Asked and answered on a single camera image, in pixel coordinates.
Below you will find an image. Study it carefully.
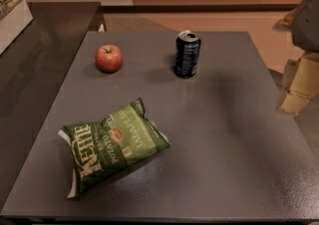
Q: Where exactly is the dark blue soda can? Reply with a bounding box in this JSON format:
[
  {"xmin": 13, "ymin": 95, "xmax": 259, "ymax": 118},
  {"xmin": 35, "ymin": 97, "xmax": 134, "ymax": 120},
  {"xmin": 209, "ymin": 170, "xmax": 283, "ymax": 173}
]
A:
[{"xmin": 173, "ymin": 30, "xmax": 201, "ymax": 79}]

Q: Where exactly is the white box with snacks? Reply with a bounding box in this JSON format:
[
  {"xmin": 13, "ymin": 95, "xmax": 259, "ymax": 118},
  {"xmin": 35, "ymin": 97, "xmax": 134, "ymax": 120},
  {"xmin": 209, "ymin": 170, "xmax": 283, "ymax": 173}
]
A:
[{"xmin": 0, "ymin": 0, "xmax": 33, "ymax": 54}]

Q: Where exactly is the green jalapeno chip bag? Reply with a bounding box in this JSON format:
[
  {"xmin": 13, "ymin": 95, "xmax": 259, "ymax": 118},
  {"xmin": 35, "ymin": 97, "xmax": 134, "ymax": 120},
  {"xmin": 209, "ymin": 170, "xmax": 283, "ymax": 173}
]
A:
[{"xmin": 58, "ymin": 98, "xmax": 170, "ymax": 198}]

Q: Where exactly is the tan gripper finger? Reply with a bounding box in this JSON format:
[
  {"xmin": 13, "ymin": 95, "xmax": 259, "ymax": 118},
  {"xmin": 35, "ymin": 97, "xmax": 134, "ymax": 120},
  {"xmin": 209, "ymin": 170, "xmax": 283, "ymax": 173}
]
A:
[
  {"xmin": 273, "ymin": 9, "xmax": 297, "ymax": 31},
  {"xmin": 278, "ymin": 52, "xmax": 319, "ymax": 114}
]

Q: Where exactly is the dark wooden side table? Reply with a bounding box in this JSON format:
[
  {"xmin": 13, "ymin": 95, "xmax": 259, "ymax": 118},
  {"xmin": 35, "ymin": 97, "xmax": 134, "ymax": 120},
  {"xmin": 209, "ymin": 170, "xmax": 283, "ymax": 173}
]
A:
[{"xmin": 0, "ymin": 2, "xmax": 104, "ymax": 209}]

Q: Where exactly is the red apple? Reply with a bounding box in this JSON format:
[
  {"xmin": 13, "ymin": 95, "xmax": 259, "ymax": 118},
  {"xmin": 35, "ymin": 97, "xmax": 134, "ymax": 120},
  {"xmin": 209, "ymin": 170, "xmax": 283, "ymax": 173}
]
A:
[{"xmin": 95, "ymin": 44, "xmax": 123, "ymax": 73}]

